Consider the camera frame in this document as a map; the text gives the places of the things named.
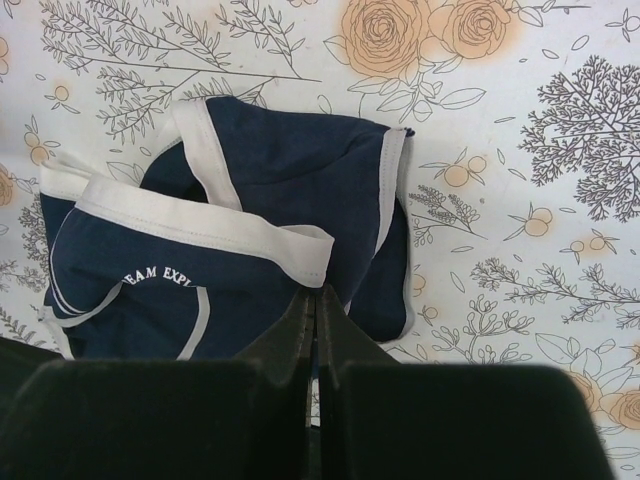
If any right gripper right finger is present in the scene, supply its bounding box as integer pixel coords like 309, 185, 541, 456
317, 287, 613, 479

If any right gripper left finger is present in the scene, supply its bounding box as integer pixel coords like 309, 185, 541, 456
1, 290, 313, 479

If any navy white-trimmed underwear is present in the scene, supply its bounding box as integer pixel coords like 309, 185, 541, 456
39, 97, 413, 360

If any floral table mat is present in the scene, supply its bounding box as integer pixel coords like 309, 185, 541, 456
1, 1, 639, 479

